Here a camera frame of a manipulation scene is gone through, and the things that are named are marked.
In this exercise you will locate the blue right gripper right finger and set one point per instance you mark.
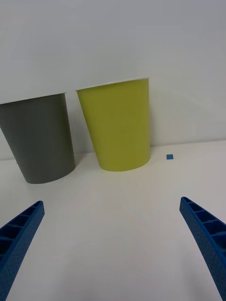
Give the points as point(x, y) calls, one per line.
point(207, 242)

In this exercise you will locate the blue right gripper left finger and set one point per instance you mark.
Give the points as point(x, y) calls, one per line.
point(18, 240)

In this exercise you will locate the grey plastic waste bin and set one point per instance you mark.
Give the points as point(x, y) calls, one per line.
point(40, 138)

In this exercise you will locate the yellow-green plastic waste bin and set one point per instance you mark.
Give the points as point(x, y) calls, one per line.
point(120, 127)

